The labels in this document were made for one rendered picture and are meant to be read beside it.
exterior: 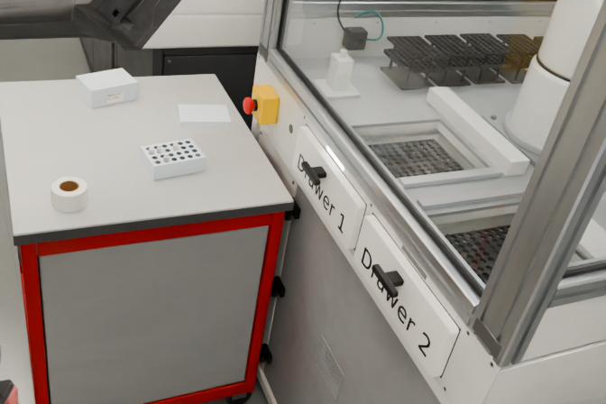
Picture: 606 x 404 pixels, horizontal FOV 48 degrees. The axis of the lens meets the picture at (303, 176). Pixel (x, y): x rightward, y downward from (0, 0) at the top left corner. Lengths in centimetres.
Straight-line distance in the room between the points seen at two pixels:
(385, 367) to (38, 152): 88
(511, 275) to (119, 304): 93
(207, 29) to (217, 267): 76
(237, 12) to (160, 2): 134
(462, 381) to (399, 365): 21
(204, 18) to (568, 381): 137
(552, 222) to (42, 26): 63
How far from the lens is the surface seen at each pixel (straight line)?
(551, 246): 90
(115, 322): 164
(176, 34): 202
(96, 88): 178
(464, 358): 109
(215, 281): 163
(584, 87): 84
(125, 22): 71
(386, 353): 133
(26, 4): 80
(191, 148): 159
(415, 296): 114
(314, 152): 141
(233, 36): 207
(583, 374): 120
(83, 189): 144
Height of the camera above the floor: 165
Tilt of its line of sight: 34 degrees down
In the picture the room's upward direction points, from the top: 11 degrees clockwise
